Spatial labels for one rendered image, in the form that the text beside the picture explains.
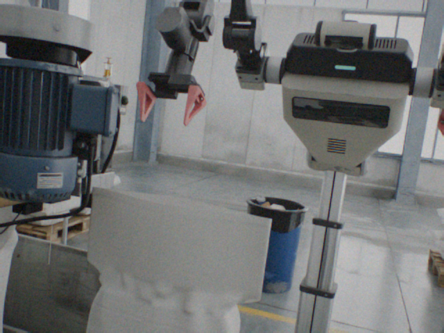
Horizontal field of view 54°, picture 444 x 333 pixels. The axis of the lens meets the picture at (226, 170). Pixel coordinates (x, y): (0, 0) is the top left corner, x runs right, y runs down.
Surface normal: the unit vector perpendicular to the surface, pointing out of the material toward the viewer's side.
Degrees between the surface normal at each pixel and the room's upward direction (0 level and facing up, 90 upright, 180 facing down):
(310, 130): 130
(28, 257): 90
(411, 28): 90
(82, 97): 90
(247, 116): 90
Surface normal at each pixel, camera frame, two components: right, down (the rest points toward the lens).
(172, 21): -0.25, -0.36
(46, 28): 0.45, 0.18
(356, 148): -0.33, 0.69
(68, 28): 0.74, 0.19
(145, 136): -0.29, 0.09
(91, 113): 0.12, 0.14
